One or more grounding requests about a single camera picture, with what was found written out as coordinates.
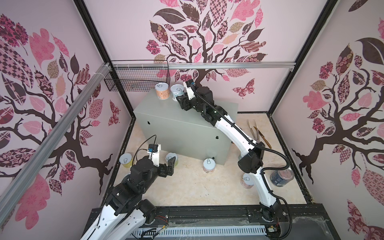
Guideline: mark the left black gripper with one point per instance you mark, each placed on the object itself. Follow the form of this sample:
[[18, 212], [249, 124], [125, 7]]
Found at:
[[163, 167]]

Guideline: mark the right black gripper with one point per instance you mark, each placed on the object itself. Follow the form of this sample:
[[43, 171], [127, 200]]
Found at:
[[185, 103]]

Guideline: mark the green label can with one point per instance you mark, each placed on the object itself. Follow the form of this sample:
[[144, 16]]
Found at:
[[172, 156]]

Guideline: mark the teal label coconut can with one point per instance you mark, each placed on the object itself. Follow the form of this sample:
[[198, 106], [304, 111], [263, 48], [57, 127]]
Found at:
[[177, 90]]

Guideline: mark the orange label can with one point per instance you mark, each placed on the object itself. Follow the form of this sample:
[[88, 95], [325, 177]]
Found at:
[[162, 90]]

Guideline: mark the pink label can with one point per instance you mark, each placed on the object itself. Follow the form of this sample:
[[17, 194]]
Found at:
[[246, 181], [209, 165]]

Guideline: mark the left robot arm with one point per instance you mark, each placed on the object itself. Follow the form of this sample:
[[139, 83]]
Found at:
[[129, 198]]

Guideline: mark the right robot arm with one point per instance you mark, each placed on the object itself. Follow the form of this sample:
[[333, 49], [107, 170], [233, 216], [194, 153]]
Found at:
[[251, 151]]

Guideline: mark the grey metal cabinet box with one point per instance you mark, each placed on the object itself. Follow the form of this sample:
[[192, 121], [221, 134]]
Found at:
[[182, 132]]

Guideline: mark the yellow label can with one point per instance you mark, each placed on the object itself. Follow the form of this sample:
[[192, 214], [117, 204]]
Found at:
[[126, 160]]

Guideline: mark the metal tongs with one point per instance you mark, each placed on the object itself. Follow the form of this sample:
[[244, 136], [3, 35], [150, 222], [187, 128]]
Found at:
[[254, 130]]

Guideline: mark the blue label tin can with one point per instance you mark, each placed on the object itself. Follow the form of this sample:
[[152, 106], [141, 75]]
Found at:
[[282, 177]]

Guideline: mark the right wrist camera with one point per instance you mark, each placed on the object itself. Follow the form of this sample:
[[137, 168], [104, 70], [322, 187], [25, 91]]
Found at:
[[190, 88]]

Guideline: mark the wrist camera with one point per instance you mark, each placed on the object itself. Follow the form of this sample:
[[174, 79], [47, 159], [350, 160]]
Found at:
[[190, 88], [154, 154]]

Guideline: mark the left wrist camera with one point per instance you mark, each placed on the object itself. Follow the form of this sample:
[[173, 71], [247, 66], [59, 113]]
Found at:
[[154, 154]]

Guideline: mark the black wire mesh basket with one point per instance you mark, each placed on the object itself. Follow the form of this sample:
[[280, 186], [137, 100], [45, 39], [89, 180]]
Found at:
[[137, 75]]

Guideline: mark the white slotted cable duct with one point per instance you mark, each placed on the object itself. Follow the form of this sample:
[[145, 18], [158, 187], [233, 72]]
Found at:
[[223, 231]]

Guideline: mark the back aluminium rail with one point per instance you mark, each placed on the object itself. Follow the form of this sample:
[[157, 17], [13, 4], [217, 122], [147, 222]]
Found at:
[[191, 66]]

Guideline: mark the aluminium rail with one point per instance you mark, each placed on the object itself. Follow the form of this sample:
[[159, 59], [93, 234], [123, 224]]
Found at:
[[191, 66], [22, 181]]

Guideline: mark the wooden handled knife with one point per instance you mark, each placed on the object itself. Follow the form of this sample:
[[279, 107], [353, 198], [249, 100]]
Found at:
[[260, 135]]

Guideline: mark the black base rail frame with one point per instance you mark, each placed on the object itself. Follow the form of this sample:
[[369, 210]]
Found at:
[[189, 214]]

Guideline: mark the left aluminium rail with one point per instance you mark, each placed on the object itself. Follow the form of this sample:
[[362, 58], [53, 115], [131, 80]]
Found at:
[[22, 181]]

